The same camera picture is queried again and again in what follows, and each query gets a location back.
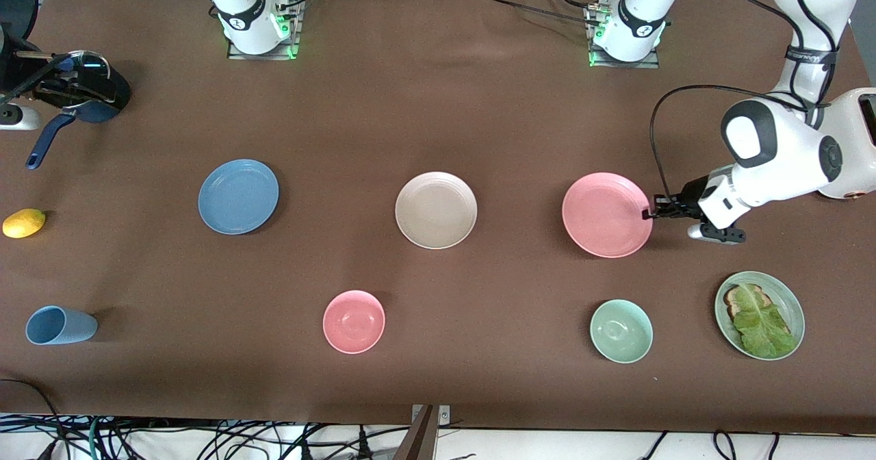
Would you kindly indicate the small pink bowl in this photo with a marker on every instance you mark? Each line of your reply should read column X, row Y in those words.
column 354, row 322

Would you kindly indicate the metal post bracket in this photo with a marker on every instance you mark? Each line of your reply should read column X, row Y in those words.
column 445, row 415

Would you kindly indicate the green plate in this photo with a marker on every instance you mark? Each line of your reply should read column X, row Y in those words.
column 794, row 309

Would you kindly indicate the dark camera post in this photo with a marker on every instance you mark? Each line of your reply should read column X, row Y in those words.
column 417, row 443

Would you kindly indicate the beige plate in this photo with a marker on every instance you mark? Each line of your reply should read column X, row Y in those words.
column 436, row 210

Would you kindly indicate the brown table cover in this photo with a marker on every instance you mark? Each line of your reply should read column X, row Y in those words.
column 520, row 124

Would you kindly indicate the glass pan lid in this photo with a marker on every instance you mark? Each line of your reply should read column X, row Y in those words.
column 96, row 59

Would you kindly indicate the toast slice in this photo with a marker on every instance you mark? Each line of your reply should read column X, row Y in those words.
column 733, row 302

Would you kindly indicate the small green bowl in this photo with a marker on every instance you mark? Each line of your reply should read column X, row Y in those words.
column 621, row 331

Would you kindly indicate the dark blue saucepan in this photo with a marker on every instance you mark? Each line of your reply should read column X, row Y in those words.
column 51, row 138

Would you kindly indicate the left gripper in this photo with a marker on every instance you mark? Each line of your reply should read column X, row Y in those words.
column 688, row 193

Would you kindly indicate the green lettuce leaf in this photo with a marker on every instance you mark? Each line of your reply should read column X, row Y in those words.
column 759, row 326

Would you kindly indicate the blue plate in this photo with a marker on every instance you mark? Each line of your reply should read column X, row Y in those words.
column 238, row 196

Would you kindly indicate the pink plate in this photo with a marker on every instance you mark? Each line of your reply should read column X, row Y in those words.
column 606, row 215

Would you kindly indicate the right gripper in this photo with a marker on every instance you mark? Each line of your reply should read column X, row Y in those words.
column 15, row 68

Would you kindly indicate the blue cup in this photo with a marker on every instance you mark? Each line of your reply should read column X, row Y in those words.
column 65, row 326

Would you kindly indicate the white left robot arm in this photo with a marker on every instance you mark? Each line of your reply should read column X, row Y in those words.
column 787, row 152

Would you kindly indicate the yellow lemon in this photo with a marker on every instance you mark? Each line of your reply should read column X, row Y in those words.
column 24, row 223

